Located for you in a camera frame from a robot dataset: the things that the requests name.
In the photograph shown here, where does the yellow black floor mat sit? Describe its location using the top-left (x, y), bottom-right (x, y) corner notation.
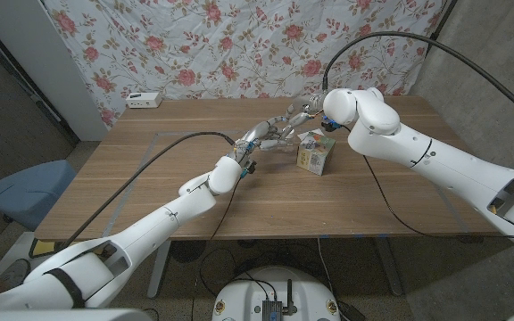
top-left (29, 238), bottom-right (64, 259)

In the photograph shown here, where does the clear medicine bottle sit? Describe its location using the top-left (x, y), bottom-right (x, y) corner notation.
top-left (278, 137), bottom-right (301, 155)

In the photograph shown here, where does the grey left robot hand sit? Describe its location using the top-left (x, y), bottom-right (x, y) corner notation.
top-left (233, 116), bottom-right (292, 164)

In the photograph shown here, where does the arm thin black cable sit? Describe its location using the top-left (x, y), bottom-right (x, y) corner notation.
top-left (344, 124), bottom-right (514, 245)
top-left (210, 176), bottom-right (243, 242)

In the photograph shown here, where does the left arm thick black cable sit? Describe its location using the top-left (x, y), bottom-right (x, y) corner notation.
top-left (58, 130), bottom-right (237, 251)

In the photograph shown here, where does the floral backdrop cloth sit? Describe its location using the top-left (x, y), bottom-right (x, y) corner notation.
top-left (42, 0), bottom-right (448, 128)

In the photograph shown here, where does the arm thick black cable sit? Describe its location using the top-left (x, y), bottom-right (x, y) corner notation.
top-left (58, 130), bottom-right (237, 251)
top-left (321, 30), bottom-right (514, 131)

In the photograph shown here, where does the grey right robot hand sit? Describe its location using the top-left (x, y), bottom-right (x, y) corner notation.
top-left (283, 94), bottom-right (327, 141)

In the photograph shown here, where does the black antenna module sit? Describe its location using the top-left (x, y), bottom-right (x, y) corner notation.
top-left (261, 279), bottom-right (298, 321)

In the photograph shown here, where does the grey floor cable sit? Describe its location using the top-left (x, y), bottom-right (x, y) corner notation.
top-left (317, 237), bottom-right (338, 302)

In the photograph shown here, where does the white power strip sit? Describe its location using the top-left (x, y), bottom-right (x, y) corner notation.
top-left (125, 91), bottom-right (163, 110)

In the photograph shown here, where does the blue stool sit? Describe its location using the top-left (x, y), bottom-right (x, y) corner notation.
top-left (0, 159), bottom-right (78, 232)

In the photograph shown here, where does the black round perforated disc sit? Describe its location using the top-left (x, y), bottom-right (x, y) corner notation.
top-left (170, 240), bottom-right (207, 263)

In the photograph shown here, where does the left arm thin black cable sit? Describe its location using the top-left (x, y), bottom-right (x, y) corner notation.
top-left (210, 176), bottom-right (243, 242)

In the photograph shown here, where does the white partition panel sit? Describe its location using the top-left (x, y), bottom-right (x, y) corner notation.
top-left (0, 0), bottom-right (110, 143)

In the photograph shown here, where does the grey sneaker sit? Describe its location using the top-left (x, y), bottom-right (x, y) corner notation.
top-left (0, 258), bottom-right (33, 289)

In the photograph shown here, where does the grey table leg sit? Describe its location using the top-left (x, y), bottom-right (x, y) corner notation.
top-left (375, 235), bottom-right (404, 298)

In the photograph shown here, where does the colourful cardboard box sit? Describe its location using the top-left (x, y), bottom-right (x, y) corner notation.
top-left (295, 132), bottom-right (337, 177)

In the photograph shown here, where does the white robot torso base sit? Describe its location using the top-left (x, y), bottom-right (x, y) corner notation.
top-left (211, 266), bottom-right (341, 321)

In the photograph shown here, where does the right arm thick black cable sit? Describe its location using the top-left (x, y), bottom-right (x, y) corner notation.
top-left (321, 30), bottom-right (514, 131)

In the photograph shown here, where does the white floor board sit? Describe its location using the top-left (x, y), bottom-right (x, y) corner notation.
top-left (0, 231), bottom-right (35, 277)

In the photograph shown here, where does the black floor cable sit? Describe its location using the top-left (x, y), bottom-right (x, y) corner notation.
top-left (197, 246), bottom-right (243, 299)

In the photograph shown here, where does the white table leg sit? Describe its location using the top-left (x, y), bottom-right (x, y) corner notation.
top-left (146, 240), bottom-right (172, 300)

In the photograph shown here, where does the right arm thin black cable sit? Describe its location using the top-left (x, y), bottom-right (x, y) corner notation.
top-left (344, 124), bottom-right (514, 245)

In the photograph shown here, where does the black backdrop pole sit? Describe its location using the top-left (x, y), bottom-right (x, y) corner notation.
top-left (425, 0), bottom-right (460, 57)

